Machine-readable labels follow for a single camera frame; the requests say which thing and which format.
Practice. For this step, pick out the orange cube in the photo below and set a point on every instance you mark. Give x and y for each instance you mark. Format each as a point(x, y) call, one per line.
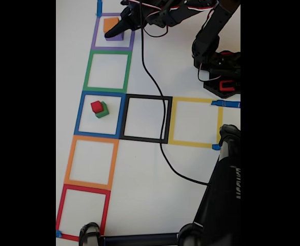
point(110, 24)

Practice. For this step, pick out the large purple cube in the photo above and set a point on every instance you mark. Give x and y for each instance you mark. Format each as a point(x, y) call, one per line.
point(116, 38)

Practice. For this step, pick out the small red cube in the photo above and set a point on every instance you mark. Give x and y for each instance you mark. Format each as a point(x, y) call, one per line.
point(96, 106)

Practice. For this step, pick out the green cube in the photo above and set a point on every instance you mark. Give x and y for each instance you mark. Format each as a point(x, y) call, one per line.
point(103, 112)

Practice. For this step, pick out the blue tape strip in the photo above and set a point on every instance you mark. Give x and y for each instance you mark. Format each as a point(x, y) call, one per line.
point(216, 147)
point(99, 6)
point(58, 233)
point(229, 104)

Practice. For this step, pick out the red table clamp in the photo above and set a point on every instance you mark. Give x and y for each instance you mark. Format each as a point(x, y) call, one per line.
point(226, 88)

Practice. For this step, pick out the purple square frame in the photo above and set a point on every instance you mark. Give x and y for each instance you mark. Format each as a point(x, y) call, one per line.
point(94, 38)

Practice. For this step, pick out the green square frame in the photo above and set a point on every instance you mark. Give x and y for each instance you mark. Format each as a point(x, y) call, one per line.
point(86, 74)

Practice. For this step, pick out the blue square frame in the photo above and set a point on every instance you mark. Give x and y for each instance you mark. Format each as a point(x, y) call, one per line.
point(96, 134)

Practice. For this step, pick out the black square frame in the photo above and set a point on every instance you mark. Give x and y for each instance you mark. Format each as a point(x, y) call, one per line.
point(134, 138)

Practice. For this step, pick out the yellow square frame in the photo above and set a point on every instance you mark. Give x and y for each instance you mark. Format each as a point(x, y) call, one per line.
point(190, 144)

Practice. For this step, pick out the orange square frame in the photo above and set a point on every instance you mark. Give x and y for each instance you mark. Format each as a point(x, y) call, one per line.
point(69, 164)

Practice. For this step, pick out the red square frame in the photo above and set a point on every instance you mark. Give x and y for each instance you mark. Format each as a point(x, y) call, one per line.
point(60, 210)

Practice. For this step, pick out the black camera tripod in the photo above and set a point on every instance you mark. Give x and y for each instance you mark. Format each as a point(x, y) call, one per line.
point(216, 205)

